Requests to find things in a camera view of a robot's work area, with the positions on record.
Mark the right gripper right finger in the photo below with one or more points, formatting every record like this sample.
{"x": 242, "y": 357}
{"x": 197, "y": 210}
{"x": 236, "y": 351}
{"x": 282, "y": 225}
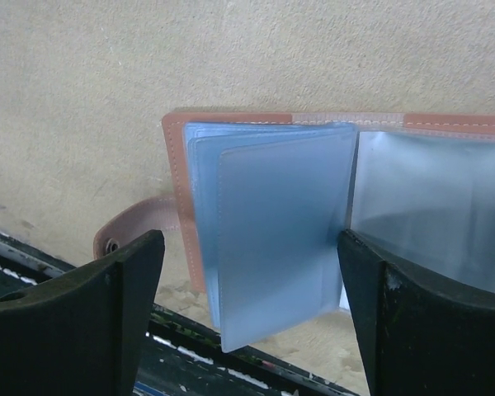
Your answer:
{"x": 418, "y": 332}

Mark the pink leather card holder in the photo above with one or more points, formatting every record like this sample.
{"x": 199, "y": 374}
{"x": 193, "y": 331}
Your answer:
{"x": 261, "y": 198}

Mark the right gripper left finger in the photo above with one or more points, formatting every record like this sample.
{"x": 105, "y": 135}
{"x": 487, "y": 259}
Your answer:
{"x": 82, "y": 333}

